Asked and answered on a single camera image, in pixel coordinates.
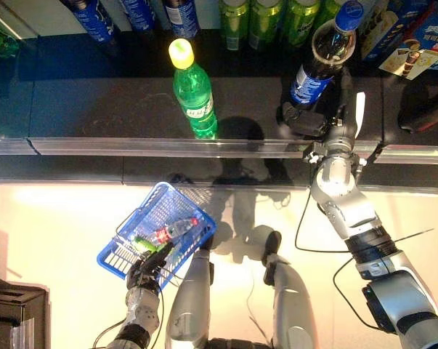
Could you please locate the blue plastic shopping basket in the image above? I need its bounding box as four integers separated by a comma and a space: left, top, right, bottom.
97, 181, 219, 292

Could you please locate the black low side shelf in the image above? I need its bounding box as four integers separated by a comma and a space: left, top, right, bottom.
0, 261, 48, 349

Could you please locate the clear water bottle red cap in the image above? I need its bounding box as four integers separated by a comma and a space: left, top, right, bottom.
151, 217, 200, 245

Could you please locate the clear plastic price rail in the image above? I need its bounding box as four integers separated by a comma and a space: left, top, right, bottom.
0, 137, 38, 156
28, 137, 381, 159
376, 143, 438, 167

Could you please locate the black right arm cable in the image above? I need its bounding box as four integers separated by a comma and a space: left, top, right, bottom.
293, 188, 381, 330

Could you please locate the Coca-Cola bottle red label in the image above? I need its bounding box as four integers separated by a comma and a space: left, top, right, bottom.
398, 83, 438, 134

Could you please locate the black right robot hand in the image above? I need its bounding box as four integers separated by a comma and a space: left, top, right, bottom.
276, 67, 368, 142

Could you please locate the blue Oreo cookie box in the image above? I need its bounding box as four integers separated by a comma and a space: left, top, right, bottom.
360, 0, 410, 61

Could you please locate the black robot waist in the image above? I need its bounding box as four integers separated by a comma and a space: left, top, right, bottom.
203, 337, 277, 349

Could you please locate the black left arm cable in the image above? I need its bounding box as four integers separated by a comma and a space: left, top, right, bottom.
93, 276, 190, 349

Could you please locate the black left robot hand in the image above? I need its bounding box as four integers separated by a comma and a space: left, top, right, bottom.
126, 242, 176, 292

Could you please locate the silver right robot leg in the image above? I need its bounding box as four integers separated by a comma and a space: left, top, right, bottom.
261, 230, 316, 349

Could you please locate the Pepsi cola bottle blue cap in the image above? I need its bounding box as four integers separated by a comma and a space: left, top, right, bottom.
289, 0, 365, 110
64, 0, 118, 47
122, 0, 156, 33
163, 0, 201, 39

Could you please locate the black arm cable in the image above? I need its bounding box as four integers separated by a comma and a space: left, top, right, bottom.
93, 276, 190, 349
293, 188, 381, 330

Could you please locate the blue Oreo box cone picture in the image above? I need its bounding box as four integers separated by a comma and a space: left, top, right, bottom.
378, 0, 438, 80

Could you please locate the small green package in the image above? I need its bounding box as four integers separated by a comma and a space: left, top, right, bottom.
133, 236, 158, 252

